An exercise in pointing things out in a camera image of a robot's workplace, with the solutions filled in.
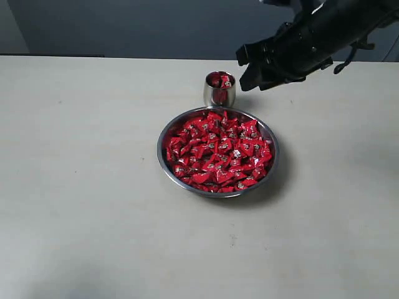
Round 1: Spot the round steel bowl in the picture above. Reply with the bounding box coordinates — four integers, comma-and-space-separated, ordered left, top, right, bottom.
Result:
157, 107, 279, 198

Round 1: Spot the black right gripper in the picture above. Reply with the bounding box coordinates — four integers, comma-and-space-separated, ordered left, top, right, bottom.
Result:
236, 1, 398, 92

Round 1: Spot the shiny steel cup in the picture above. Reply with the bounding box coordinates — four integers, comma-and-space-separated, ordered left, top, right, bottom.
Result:
203, 71, 236, 107

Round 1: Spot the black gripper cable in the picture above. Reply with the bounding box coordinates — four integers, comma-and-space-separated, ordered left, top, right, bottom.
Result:
333, 18, 399, 75

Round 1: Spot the red candy front right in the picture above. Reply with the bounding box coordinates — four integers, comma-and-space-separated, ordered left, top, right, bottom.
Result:
234, 177, 258, 191

